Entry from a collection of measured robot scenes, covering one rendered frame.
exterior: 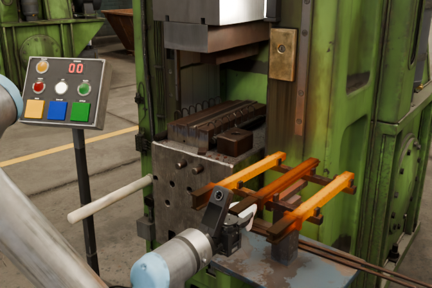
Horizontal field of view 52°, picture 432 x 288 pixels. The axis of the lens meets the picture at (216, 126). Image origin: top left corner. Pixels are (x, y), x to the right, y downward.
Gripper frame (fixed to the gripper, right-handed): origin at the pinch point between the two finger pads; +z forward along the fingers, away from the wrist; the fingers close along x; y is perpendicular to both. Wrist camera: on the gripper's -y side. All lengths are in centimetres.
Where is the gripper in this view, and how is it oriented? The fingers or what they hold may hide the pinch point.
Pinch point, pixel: (250, 203)
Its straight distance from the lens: 115.6
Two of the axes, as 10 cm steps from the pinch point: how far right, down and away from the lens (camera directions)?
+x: 7.7, 2.0, -6.0
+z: 6.3, -2.5, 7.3
